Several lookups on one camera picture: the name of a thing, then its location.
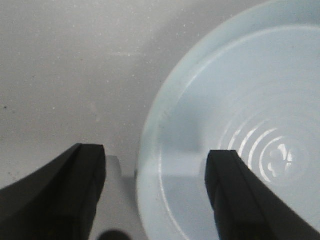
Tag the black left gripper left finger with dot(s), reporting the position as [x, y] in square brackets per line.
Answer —
[58, 201]

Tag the light blue plate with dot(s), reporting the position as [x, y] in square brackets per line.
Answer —
[251, 85]

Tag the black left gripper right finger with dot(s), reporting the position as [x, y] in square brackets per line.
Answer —
[244, 207]

